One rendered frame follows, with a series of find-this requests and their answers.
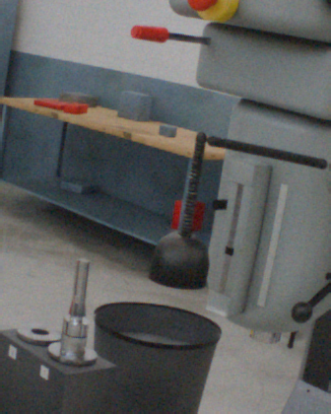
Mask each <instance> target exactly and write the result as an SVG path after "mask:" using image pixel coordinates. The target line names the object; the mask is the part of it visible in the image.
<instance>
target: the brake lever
mask: <svg viewBox="0 0 331 414"><path fill-rule="evenodd" d="M131 36H132V37H133V38H136V39H140V40H144V41H150V42H154V41H155V42H160V43H163V42H165V41H167V40H172V41H180V42H191V43H199V44H205V45H210V44H211V37H206V36H200V35H194V34H178V33H171V32H169V31H168V30H167V28H166V27H163V26H153V27H150V26H139V25H136V26H134V27H133V28H132V29H131Z"/></svg>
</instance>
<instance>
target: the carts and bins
mask: <svg viewBox="0 0 331 414"><path fill-rule="evenodd" d="M94 314H96V315H95V316H93V318H94V321H95V333H94V344H93V345H94V350H95V351H96V352H97V354H98V355H99V356H100V357H102V358H104V359H105V360H107V361H109V362H111V363H112V364H113V365H115V366H116V367H117V372H116V377H115V383H114V389H113V390H114V394H113V399H112V404H111V411H110V414H197V413H198V409H199V405H200V402H201V398H202V395H203V391H204V388H205V384H206V381H207V377H208V374H209V371H210V368H211V364H212V361H213V357H214V353H215V350H216V346H217V344H218V343H219V341H220V339H221V338H222V329H221V328H220V327H219V325H218V324H216V323H215V322H214V321H213V320H211V319H210V318H208V317H207V316H206V317H205V316H203V315H201V314H198V313H196V312H193V311H191V310H185V309H182V310H181V309H178V308H173V307H169V306H164V305H157V304H151V303H139V302H124V303H120V302H113V303H109V304H105V305H103V306H100V307H97V308H96V309H95V310H94ZM220 333H221V336H220Z"/></svg>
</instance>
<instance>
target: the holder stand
mask: <svg viewBox="0 0 331 414"><path fill-rule="evenodd" d="M61 334H62V333H61V332H60V331H59V330H57V329H55V328H54V327H51V326H46V325H41V324H37V323H26V324H22V325H21V326H20V325H19V326H18V327H17V328H13V329H7V330H3V329H1V330H0V414H110V411H111V404H112V399H113V394H114V390H113V389H114V383H115V377H116V372H117V367H116V366H115V365H113V364H112V363H111V362H109V361H107V360H105V359H104V358H102V357H100V356H99V355H98V354H97V352H96V351H95V350H93V349H92V348H89V347H87V349H86V354H85V355H83V356H79V357H75V356H71V355H68V354H65V353H62V352H61V351H60V346H61Z"/></svg>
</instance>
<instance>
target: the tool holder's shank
mask: <svg viewBox="0 0 331 414"><path fill-rule="evenodd" d="M90 263H91V262H90V261H89V260H88V259H83V258H80V257H78V258H76V270H75V277H74V283H73V289H74V290H73V296H72V301H71V305H70V307H69V308H70V309H69V312H68V313H69V314H70V315H71V317H70V318H71V319H73V320H77V321H79V322H80V321H83V317H85V316H86V307H85V300H86V295H87V288H88V276H89V269H90Z"/></svg>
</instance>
